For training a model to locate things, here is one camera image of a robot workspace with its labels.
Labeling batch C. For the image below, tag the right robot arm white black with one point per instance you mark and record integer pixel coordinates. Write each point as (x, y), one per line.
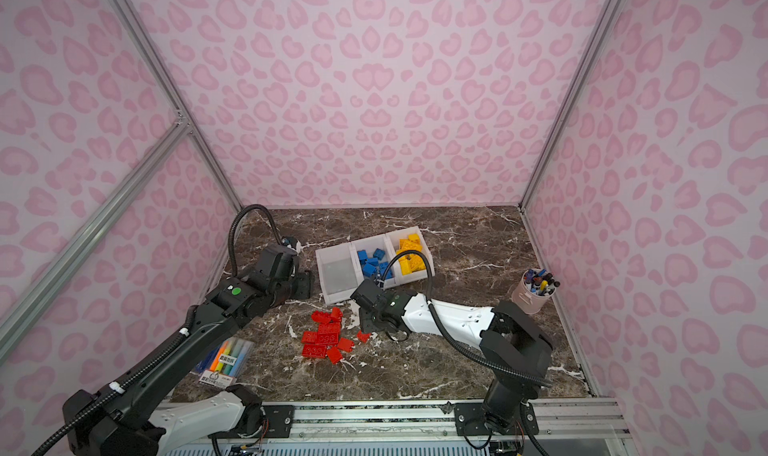
(503, 339)

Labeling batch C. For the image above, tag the yellow lego bricks in bin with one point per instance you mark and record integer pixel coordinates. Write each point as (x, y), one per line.
(410, 263)

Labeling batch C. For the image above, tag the red lego brick pile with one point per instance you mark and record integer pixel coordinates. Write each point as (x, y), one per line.
(326, 341)

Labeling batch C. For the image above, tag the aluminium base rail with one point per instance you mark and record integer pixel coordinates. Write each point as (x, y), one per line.
(581, 426)

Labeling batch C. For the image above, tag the pink cup of markers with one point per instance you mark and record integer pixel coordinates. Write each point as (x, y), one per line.
(535, 288)

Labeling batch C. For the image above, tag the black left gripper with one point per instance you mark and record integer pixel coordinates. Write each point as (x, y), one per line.
(302, 284)

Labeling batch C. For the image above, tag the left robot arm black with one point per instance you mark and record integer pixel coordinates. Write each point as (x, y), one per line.
(116, 419)

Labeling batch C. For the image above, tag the blue lego bricks in bin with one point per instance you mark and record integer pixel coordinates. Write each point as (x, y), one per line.
(374, 264)

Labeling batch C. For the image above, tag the clear pack of markers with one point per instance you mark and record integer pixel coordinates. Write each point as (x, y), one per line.
(222, 366)

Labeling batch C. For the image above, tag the white three-compartment plastic bin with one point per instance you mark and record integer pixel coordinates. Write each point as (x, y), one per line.
(343, 267)

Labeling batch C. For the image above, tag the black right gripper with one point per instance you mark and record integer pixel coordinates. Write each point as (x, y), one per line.
(369, 318)

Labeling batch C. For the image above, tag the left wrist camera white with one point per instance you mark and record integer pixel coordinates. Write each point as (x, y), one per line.
(293, 243)

